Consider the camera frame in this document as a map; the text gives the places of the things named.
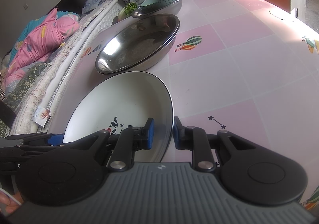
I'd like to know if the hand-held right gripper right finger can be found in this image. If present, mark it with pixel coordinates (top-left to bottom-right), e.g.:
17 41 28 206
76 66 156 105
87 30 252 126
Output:
174 116 260 172

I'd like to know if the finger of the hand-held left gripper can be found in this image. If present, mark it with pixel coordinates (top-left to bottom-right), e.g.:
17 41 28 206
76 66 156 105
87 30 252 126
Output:
5 132 65 147

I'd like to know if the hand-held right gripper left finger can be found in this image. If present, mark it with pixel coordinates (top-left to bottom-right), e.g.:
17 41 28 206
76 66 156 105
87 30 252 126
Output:
68 117 155 172

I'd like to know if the white plate with black print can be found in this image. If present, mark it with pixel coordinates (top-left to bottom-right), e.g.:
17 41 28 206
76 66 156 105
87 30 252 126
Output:
62 71 174 165

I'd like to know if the stainless steel bowl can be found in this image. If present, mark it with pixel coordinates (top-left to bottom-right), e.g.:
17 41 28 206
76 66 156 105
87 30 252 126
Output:
131 0 185 19

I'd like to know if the green ceramic bowl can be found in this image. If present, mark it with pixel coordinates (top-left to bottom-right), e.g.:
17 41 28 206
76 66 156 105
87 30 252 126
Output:
140 0 178 14

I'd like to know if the person's left hand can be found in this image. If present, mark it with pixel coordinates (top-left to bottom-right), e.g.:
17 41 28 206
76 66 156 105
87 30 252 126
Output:
0 187 23 214

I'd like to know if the printed paper tag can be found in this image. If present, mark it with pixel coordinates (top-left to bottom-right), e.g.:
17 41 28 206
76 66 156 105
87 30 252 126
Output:
33 106 53 129

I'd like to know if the floral lace bed sheet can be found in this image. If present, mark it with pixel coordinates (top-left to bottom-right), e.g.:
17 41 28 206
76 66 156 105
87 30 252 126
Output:
10 15 88 138

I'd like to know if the green leaf patterned pillow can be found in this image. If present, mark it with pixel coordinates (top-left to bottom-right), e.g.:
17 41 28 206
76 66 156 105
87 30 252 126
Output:
5 63 50 108

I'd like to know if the stainless steel plate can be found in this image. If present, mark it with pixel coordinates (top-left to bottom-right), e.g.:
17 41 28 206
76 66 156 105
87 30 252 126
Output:
95 14 180 73
96 25 180 75

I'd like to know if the balloon printed tablecloth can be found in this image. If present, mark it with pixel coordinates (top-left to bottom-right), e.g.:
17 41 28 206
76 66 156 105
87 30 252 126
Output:
46 0 319 212

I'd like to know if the pink floral blanket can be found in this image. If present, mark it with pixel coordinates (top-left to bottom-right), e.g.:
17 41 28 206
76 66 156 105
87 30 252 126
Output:
0 8 81 95

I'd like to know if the white quilted mattress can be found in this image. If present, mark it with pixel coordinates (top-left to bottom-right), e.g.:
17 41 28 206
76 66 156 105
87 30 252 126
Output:
40 0 130 135

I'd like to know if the green lettuce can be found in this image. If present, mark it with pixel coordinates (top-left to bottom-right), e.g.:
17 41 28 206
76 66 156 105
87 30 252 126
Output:
118 2 139 21

